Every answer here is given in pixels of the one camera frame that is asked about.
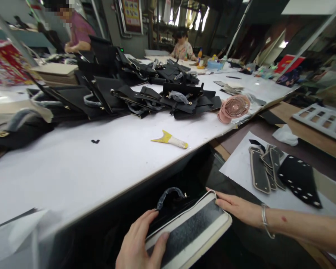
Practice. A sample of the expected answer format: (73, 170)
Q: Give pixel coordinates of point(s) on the person's right hand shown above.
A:
(243, 210)

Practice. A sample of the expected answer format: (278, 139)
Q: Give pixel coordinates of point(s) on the person's left hand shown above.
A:
(134, 246)

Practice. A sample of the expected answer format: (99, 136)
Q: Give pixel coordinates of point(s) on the person's right thumb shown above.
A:
(222, 206)

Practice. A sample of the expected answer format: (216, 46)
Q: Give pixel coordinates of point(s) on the person's right index finger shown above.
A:
(226, 195)

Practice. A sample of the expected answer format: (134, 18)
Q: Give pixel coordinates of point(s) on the person's left fingers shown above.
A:
(147, 220)

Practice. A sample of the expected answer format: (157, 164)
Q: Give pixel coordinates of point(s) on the person's left thumb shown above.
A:
(159, 241)

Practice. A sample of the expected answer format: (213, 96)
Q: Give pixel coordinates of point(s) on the black handbag with cream edge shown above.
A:
(190, 232)

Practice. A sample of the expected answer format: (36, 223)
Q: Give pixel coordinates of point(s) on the white paper sheet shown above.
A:
(240, 168)

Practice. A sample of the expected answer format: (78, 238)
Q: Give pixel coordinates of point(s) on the pile of cream-edged black strips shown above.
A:
(261, 171)

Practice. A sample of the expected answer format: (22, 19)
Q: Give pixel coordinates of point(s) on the black leather piece with rivets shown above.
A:
(299, 182)

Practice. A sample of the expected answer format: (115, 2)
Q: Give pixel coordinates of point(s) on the yellow scraper tool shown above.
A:
(170, 140)

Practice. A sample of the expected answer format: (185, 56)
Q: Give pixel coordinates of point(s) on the crumpled white paper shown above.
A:
(285, 136)

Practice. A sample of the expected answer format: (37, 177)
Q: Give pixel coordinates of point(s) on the pink desk fan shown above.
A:
(235, 107)

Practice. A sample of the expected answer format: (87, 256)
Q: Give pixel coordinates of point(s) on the small black scrap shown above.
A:
(95, 141)

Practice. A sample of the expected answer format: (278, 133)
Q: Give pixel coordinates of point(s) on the black pen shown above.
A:
(233, 77)

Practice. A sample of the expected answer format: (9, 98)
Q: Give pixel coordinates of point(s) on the pile of black handbags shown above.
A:
(109, 98)

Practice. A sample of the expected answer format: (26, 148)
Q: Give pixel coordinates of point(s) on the blue basket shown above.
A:
(215, 65)

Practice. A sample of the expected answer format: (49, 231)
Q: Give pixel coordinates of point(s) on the white plastic sheet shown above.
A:
(14, 232)

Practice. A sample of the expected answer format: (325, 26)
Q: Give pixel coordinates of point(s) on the orange bottle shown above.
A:
(200, 53)

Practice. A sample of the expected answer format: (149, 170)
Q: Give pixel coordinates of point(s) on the red box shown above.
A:
(289, 64)

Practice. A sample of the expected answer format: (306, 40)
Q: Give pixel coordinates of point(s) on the black handbag with gold clasp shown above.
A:
(19, 134)

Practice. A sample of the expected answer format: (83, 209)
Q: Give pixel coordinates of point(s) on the stack of beige boards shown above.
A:
(56, 73)

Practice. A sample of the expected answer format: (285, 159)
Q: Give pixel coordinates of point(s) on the black chair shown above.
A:
(100, 47)

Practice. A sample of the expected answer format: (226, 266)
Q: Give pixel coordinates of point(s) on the red patterned bag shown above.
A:
(5, 64)

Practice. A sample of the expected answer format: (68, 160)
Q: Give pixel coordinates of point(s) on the white frame with square holes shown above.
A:
(322, 119)

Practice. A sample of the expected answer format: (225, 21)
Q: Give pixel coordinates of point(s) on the framed wall poster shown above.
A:
(131, 15)

